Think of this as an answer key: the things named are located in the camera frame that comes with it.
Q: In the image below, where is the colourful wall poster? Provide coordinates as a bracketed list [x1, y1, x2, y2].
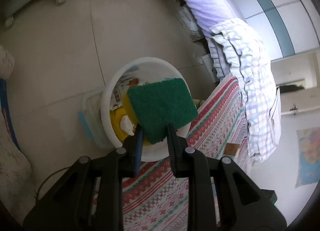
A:
[296, 127, 319, 188]

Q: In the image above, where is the plaid white purple quilt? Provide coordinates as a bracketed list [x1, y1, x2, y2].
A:
[210, 18, 281, 163]

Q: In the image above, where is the yellow snack bag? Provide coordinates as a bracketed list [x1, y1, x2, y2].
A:
[110, 93, 139, 142]

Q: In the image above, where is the patterned red green bedsheet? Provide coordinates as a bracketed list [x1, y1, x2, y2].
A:
[91, 73, 253, 231]

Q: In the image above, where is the white plastic trash bin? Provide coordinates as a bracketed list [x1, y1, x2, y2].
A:
[100, 57, 198, 161]

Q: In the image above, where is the green yellow sponge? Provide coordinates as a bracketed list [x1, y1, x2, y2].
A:
[127, 78, 198, 145]

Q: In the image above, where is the white tissue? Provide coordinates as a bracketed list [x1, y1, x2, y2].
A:
[120, 115, 135, 136]

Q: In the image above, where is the white blue wardrobe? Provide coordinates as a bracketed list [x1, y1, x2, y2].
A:
[234, 0, 319, 60]

